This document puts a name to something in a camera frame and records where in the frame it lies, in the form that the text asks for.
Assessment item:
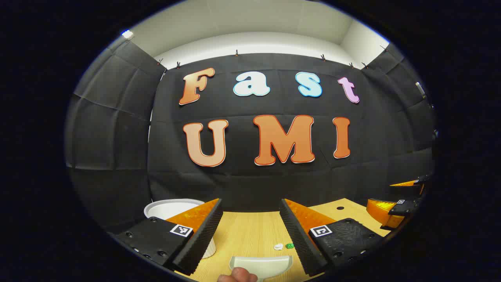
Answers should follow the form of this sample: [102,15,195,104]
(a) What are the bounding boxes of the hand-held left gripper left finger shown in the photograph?
[113,198,223,276]

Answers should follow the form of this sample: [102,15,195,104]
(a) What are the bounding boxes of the wooden desktop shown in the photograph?
[174,198,392,282]

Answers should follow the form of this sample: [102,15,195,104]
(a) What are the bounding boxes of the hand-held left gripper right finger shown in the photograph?
[279,198,386,277]

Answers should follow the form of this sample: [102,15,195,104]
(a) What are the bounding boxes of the white ribbed garbage bin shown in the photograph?
[144,199,216,259]

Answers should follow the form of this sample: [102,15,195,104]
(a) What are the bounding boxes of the grey plastic dustpan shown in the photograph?
[229,255,293,282]

